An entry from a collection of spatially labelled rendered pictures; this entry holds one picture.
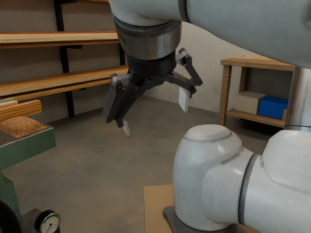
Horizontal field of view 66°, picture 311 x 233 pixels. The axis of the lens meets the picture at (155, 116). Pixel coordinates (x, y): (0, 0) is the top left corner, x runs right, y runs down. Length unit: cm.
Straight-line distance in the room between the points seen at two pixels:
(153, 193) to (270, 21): 69
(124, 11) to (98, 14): 349
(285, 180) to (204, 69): 324
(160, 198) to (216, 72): 293
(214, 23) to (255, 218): 39
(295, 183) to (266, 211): 7
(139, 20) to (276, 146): 36
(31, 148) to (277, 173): 58
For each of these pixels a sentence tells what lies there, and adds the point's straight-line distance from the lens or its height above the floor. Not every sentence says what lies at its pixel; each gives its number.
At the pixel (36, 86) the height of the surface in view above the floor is 61.
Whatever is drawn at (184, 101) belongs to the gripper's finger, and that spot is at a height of 102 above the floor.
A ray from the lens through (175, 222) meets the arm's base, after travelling 65.
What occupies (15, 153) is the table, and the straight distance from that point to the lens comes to 70.
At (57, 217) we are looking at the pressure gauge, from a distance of 78.
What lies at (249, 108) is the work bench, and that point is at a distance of 297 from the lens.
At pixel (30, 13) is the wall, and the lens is 330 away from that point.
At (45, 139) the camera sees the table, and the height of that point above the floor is 88.
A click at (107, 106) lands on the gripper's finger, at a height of 104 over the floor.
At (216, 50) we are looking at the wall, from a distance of 355.
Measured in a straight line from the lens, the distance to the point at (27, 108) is 87.
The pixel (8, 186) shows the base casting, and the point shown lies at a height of 79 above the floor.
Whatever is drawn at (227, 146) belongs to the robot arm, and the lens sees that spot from 52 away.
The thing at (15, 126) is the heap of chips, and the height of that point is 92.
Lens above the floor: 116
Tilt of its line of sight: 20 degrees down
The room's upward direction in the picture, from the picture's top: straight up
